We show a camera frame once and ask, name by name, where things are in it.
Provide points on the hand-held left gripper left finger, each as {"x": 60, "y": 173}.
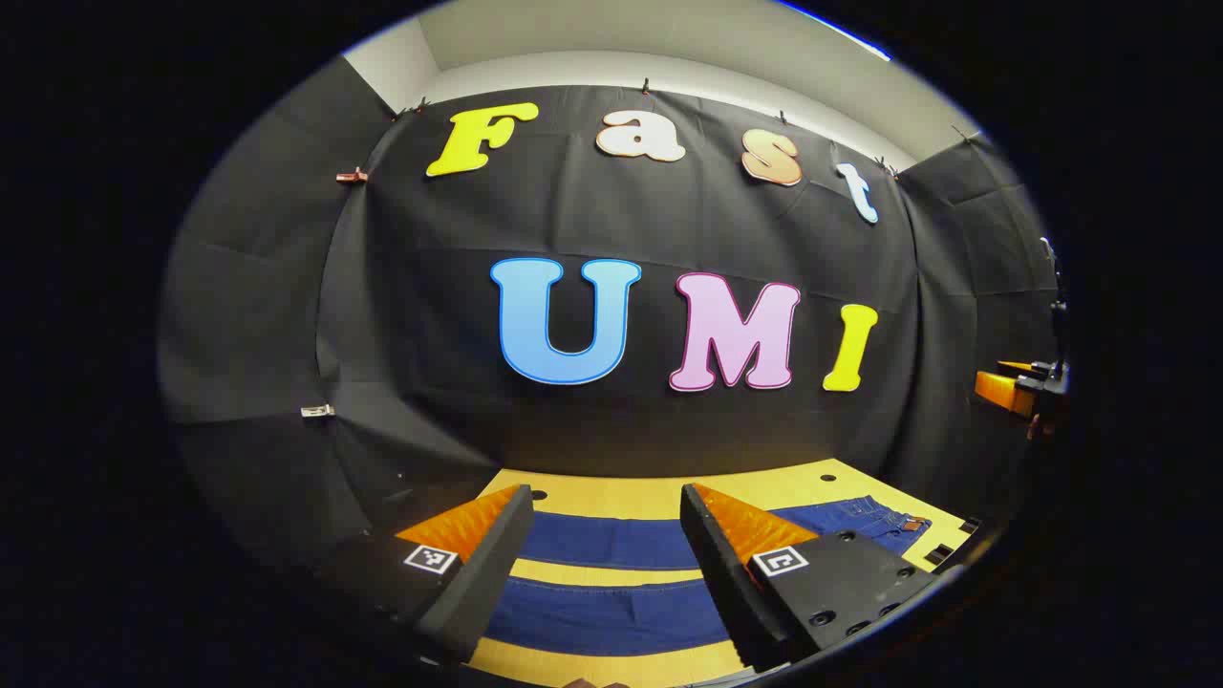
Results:
{"x": 487, "y": 573}

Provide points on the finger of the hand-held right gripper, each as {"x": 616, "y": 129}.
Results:
{"x": 1003, "y": 392}
{"x": 1022, "y": 368}

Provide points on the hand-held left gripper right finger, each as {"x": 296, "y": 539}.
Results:
{"x": 726, "y": 583}

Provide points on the blue denim jeans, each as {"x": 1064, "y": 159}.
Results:
{"x": 611, "y": 616}

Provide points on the silver spring clip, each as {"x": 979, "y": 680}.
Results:
{"x": 317, "y": 411}

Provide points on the copper spring clip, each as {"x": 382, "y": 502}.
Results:
{"x": 352, "y": 176}

